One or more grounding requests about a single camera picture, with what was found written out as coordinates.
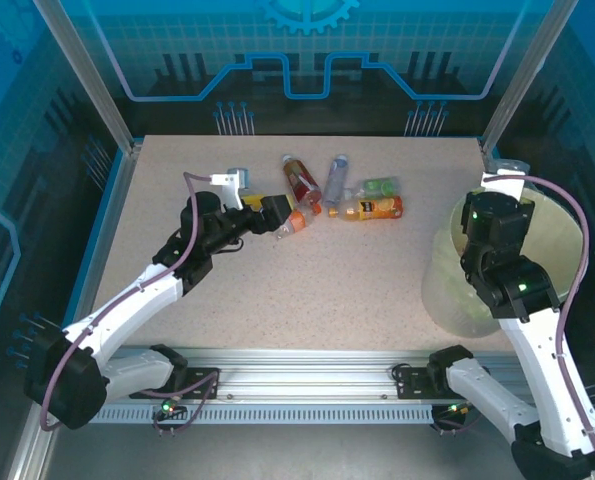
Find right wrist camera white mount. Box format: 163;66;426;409
480;168;527;202

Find orange label orange cap bottle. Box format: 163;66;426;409
275;203;323;240

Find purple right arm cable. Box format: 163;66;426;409
482;172;595;480

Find aluminium frame post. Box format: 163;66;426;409
32;0;144;154
478;0;581;155

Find slotted grey cable duct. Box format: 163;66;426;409
96;404;436;426

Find aluminium front rail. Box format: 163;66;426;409
96;347;538;407

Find cable connector with LED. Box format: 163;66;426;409
444;399;478;416
159;392;188;421

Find red tea bottle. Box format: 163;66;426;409
282;154;324;207

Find green label clear bottle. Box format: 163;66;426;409
344;176;402;201

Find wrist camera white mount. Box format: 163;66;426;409
480;168;527;202
210;167;252;210

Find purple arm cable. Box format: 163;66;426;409
39;171;216;432
482;172;595;480

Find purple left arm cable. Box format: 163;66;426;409
39;171;216;432

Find pale yellow plastic bin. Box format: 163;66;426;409
420;185;586;340

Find pale blue clear bottle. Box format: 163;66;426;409
322;153;352;206

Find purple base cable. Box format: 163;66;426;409
434;414;483;436
151;369;222;437

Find grey metal base plate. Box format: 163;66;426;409
39;423;523;480

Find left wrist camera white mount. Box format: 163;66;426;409
210;167;252;210

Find orange juice bottle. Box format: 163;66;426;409
326;195;405;222

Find aluminium frame leg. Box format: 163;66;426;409
4;427;48;480

